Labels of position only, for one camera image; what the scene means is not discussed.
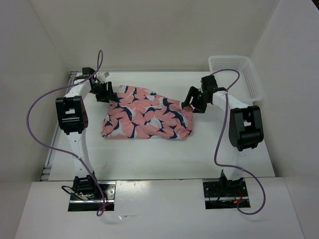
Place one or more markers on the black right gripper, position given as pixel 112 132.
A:
pixel 192 92

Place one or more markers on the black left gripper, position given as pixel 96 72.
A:
pixel 107 95

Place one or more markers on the pink shark print shorts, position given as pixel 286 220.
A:
pixel 140 113

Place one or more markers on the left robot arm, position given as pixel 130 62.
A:
pixel 73 121

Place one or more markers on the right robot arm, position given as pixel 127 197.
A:
pixel 243 124

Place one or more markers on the white plastic basket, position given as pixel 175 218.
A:
pixel 248 88

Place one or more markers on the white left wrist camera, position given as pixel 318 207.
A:
pixel 101 77

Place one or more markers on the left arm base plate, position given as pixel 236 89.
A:
pixel 80 202

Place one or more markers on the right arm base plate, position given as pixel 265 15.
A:
pixel 216 198

